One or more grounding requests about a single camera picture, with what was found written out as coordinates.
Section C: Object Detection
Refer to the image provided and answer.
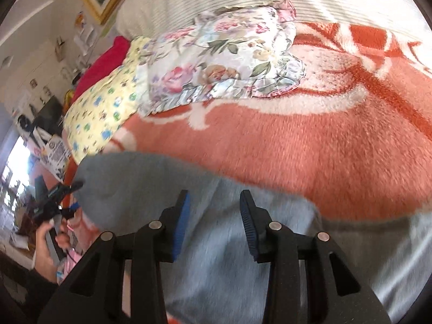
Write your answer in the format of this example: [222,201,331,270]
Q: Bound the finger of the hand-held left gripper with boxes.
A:
[56,180,84,198]
[58,202,82,219]

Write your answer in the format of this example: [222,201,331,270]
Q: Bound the pink striped cloth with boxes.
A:
[57,214,100,286]

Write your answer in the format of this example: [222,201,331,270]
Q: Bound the grey pants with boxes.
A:
[72,152,326,324]

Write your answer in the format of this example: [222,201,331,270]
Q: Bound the black screen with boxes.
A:
[33,96,65,133]

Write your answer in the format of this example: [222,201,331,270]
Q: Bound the person's left hand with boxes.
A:
[35,220,73,283]

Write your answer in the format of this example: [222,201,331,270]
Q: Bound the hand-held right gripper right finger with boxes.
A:
[239,190,392,324]

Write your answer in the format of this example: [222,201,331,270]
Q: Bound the white wall papers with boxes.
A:
[73,23,100,53]

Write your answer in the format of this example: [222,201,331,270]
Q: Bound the orange and white blanket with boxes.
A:
[64,22,432,316]

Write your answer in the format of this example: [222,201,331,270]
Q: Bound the red cloth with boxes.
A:
[70,35,133,104]

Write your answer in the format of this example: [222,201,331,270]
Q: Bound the yellow animal print pillow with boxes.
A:
[62,36,152,167]

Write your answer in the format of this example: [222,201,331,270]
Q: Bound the floral ruffled pillow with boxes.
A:
[138,0,308,115]

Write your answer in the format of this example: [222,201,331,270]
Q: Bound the printed paper box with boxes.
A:
[45,135,72,180]

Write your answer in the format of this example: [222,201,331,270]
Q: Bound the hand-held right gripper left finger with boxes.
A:
[37,190,190,324]

